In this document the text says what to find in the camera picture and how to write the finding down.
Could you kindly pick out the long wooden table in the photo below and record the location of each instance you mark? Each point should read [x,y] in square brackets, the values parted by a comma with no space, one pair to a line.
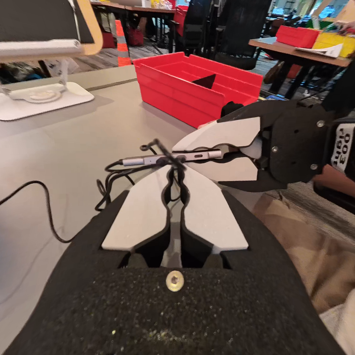
[138,8]

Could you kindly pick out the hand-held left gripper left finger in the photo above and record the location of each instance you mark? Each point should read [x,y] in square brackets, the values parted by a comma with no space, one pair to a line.
[138,219]

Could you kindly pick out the white paper sheet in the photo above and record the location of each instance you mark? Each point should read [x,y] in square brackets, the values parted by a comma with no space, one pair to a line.
[321,51]

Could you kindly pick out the grey USB hub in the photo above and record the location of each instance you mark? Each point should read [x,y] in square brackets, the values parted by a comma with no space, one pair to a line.
[199,155]

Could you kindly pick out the red storage bin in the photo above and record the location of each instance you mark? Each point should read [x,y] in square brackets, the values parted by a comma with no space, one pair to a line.
[172,97]

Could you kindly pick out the white folding stand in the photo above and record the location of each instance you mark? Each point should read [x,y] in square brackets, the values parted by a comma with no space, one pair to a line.
[69,97]

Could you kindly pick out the grey desk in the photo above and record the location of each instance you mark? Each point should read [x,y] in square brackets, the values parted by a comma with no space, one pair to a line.
[83,133]

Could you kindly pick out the orange traffic cone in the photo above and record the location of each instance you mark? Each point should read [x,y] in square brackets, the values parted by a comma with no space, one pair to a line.
[123,44]

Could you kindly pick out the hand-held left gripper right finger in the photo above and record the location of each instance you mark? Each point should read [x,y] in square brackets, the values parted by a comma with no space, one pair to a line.
[213,219]

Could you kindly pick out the small red bin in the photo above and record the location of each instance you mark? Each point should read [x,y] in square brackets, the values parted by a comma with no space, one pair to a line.
[296,36]

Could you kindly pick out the yellow bin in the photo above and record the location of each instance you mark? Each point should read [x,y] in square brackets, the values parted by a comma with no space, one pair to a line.
[335,43]

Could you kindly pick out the black office chair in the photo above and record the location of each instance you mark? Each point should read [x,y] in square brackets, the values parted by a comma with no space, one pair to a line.
[241,27]

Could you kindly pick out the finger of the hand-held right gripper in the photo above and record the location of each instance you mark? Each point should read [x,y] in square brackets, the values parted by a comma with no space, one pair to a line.
[222,133]
[233,169]

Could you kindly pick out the person's right hand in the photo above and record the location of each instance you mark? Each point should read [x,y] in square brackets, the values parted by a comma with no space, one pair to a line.
[341,177]

